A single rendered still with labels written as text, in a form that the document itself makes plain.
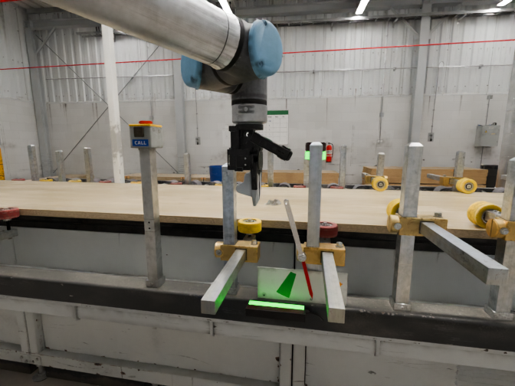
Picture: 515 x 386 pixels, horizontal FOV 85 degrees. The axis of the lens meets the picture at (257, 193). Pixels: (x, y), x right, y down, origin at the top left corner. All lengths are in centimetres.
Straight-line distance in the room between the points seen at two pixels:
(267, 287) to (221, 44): 66
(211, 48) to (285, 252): 78
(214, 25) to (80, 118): 972
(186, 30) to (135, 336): 133
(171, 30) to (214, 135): 776
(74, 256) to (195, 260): 56
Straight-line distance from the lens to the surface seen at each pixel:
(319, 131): 792
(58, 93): 1063
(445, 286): 121
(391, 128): 828
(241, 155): 71
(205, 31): 48
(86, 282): 115
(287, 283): 88
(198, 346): 142
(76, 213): 134
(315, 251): 84
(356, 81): 820
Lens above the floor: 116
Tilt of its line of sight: 9 degrees down
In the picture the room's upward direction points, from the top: straight up
